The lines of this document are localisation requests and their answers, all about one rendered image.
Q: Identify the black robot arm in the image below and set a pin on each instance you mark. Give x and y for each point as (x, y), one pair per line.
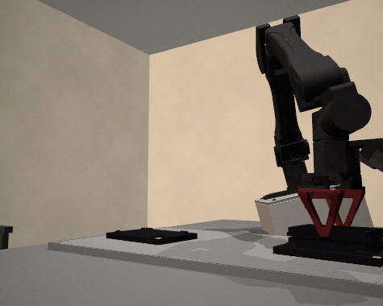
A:
(292, 68)

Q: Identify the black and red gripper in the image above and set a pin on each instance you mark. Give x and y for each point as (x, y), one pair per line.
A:
(316, 186)

